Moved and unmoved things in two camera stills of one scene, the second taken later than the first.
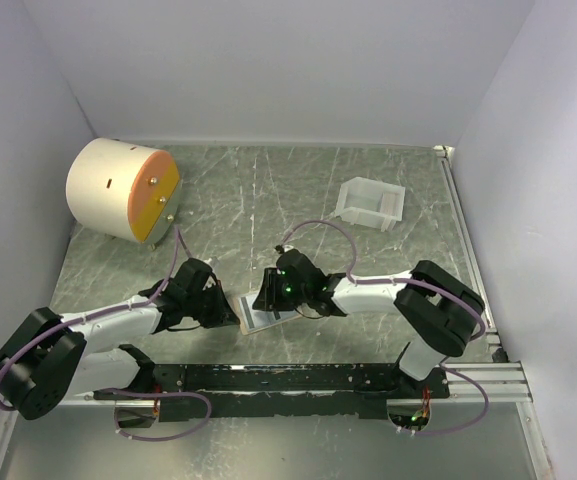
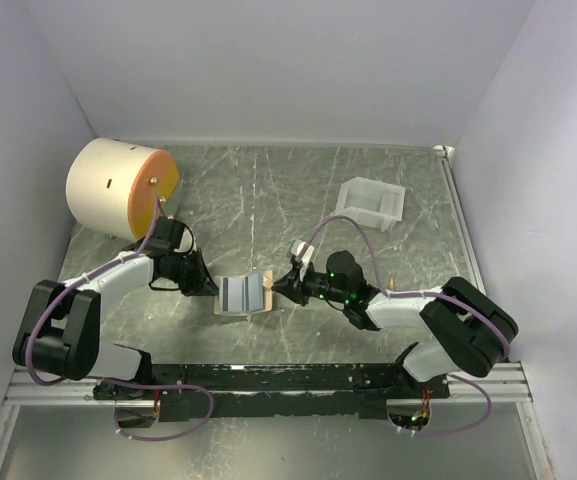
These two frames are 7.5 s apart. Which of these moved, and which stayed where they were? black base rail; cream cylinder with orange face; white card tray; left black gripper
Moved: left black gripper
Stayed: white card tray; black base rail; cream cylinder with orange face
